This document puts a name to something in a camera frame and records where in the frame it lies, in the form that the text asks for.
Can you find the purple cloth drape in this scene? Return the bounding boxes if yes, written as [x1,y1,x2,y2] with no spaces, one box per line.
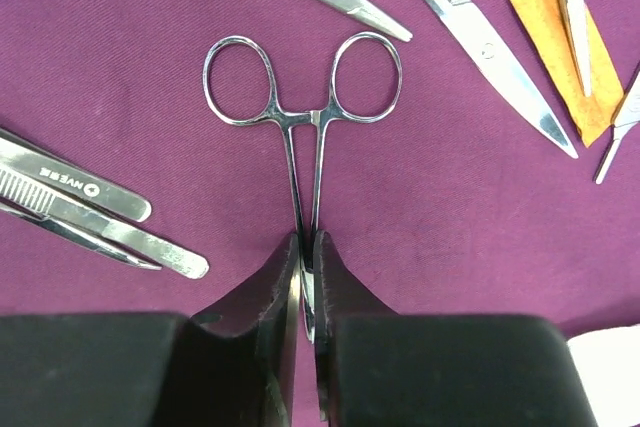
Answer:
[1,0,639,330]

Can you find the white gauze pad right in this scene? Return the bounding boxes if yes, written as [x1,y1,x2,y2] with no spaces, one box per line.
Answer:
[567,324,640,427]

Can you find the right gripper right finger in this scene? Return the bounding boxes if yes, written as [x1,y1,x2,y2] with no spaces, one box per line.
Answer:
[313,231,596,426]

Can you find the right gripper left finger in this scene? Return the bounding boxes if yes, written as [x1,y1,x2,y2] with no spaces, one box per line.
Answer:
[1,235,301,426]

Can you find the steel tweezers branded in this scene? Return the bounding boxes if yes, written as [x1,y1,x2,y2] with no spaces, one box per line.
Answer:
[1,128,152,222]

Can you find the steel tweezers ribbed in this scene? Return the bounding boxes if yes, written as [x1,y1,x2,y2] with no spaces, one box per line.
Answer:
[1,166,209,279]

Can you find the steel surgical scissors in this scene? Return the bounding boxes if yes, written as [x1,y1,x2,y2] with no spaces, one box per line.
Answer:
[424,0,578,159]

